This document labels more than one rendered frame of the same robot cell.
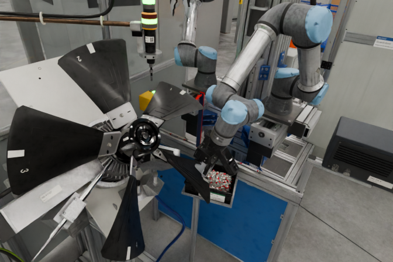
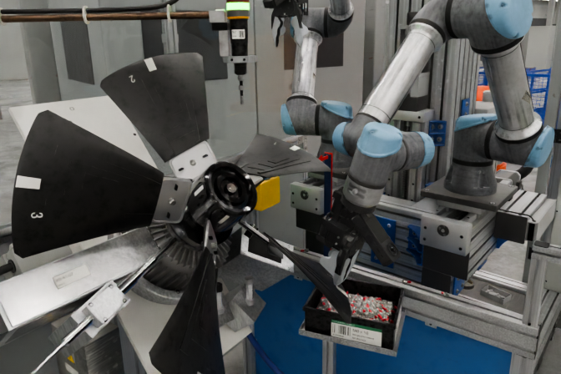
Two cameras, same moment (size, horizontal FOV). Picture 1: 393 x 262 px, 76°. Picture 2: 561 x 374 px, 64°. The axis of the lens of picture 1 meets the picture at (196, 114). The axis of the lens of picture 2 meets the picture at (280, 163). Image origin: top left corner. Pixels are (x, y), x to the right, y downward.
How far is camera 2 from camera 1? 0.26 m
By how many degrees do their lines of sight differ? 17
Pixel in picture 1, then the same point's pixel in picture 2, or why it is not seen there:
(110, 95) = (176, 131)
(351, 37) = not seen: outside the picture
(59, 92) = not seen: hidden behind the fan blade
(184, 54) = (297, 113)
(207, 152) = (340, 225)
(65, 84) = (108, 134)
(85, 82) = (139, 113)
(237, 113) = (385, 135)
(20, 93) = not seen: hidden behind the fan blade
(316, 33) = (506, 18)
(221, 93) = (358, 129)
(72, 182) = (108, 266)
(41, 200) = (54, 285)
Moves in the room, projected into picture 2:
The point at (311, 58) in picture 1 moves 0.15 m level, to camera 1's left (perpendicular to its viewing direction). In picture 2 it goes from (509, 73) to (443, 73)
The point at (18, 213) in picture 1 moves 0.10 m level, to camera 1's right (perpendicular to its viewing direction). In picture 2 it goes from (17, 297) to (78, 300)
